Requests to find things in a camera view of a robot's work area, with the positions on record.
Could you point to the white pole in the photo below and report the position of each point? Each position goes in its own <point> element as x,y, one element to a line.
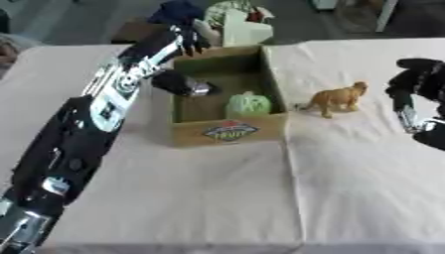
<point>387,15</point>

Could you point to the blue cloth bundle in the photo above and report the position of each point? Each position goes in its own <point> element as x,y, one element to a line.
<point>176,11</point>

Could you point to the tan cardboard box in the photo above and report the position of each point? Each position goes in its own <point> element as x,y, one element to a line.
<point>197,132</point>

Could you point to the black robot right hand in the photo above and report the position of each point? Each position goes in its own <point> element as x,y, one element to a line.
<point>426,77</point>

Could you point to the white bag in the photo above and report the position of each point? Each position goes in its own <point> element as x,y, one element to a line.
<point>246,29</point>

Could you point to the tan toy lion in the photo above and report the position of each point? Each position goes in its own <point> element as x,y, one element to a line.
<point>337,98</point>

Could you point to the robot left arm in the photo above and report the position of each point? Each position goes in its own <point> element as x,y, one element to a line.
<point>69,145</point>

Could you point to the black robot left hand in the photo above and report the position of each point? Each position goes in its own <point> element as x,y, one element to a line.
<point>186,36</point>

